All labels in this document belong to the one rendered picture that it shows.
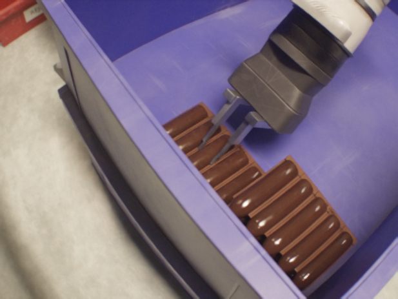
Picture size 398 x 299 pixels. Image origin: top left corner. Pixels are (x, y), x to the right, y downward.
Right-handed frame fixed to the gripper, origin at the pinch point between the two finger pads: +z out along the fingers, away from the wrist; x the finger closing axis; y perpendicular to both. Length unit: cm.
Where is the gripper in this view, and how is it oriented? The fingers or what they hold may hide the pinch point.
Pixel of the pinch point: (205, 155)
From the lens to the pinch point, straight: 42.2
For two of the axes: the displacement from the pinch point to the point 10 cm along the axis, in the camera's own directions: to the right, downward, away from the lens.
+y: 5.4, -0.2, 8.4
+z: -5.9, 7.0, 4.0
